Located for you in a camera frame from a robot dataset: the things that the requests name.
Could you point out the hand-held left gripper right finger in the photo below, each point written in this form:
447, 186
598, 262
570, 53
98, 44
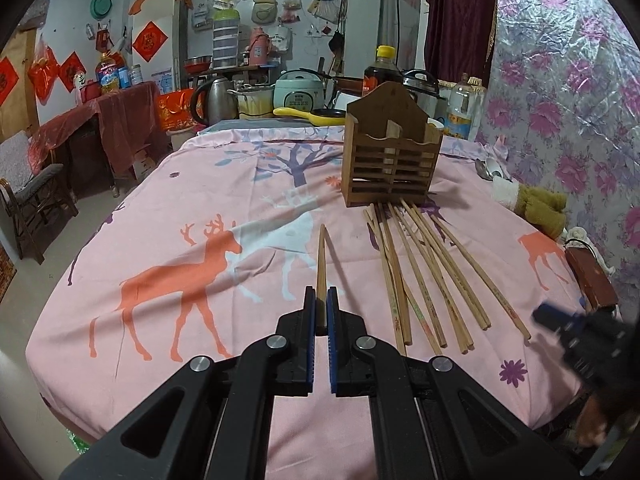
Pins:
334, 320

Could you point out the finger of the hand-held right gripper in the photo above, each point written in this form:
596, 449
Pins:
547, 316

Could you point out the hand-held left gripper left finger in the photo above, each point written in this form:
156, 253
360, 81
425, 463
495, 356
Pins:
310, 320

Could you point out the wooden chopstick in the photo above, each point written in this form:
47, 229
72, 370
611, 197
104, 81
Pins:
321, 270

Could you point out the row of wooden chopsticks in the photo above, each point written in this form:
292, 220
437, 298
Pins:
395, 280

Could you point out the brown wooden chopstick holder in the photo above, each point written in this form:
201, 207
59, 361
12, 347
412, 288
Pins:
390, 160

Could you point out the person's right hand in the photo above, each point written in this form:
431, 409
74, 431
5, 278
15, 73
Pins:
591, 420

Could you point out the brown wooden box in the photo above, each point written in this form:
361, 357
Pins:
592, 280

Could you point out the brown plush toy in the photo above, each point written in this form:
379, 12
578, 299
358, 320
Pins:
537, 207

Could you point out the pink deer print tablecloth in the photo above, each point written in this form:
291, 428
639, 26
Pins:
200, 200

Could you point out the yellow frying pan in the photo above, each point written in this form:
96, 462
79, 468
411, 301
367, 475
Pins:
300, 114

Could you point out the clear plastic bottle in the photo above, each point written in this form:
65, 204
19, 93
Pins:
462, 110

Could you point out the steel pot with lid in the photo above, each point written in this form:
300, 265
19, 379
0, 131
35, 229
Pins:
252, 102

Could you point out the mint green rice cooker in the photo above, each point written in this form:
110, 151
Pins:
299, 92

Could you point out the cardboard box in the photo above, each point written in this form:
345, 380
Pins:
144, 164

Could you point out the floral plastic sheet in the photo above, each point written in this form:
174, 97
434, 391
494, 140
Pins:
560, 85

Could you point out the steel electric kettle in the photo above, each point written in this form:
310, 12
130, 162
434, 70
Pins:
220, 102

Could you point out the red gift box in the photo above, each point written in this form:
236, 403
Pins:
175, 110

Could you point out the black pressure cooker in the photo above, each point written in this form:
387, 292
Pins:
422, 85

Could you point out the dark sauce bottle yellow cap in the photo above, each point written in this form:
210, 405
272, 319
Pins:
382, 72

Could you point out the pink thermos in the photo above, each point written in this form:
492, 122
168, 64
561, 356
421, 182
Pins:
259, 49

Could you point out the red metal basin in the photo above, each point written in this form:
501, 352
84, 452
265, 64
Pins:
197, 64

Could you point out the table with red cloth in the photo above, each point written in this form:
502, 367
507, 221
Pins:
115, 115

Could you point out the white refrigerator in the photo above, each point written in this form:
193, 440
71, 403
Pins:
167, 70

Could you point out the stacked food carrier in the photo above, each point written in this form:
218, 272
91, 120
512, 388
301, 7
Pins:
226, 40

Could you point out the wooden chair with cushion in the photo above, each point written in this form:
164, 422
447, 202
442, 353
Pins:
30, 180

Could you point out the hanging bag with red contents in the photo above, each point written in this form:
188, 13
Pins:
291, 5

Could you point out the beige hanging pouch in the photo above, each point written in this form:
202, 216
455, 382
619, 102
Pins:
264, 7

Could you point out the yellow cooking oil bottle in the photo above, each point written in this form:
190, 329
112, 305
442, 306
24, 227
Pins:
108, 75

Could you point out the red diamond paper on refrigerator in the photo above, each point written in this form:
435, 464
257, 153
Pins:
150, 41

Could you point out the wooden door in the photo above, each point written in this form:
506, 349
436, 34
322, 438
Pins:
22, 120

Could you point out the red plastic bag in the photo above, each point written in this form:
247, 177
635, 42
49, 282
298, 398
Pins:
44, 72

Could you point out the green plastic basin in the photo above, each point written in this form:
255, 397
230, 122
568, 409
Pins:
102, 6

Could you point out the red diamond wall paper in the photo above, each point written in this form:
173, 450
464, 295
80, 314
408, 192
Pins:
70, 71
7, 80

